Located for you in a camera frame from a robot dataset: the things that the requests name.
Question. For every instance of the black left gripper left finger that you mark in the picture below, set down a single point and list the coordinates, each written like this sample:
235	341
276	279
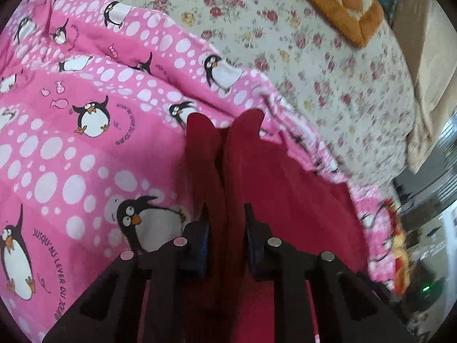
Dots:
139	298

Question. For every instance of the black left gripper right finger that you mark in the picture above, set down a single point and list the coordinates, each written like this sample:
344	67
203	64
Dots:
317	298

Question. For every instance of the dark red sweater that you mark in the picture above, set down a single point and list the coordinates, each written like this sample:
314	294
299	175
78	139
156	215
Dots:
262	213

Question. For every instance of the red yellow patterned cloth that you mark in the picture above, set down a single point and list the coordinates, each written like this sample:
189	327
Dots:
399	250

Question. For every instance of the floral bed sheet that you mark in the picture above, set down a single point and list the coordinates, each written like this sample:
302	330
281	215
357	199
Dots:
360	100

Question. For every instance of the pink penguin quilt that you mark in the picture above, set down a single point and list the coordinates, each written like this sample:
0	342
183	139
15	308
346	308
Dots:
83	83

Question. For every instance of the beige blanket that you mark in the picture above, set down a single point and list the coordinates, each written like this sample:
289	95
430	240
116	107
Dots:
427	38

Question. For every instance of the orange checkered cushion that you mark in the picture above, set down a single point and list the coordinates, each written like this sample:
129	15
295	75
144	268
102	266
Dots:
357	20

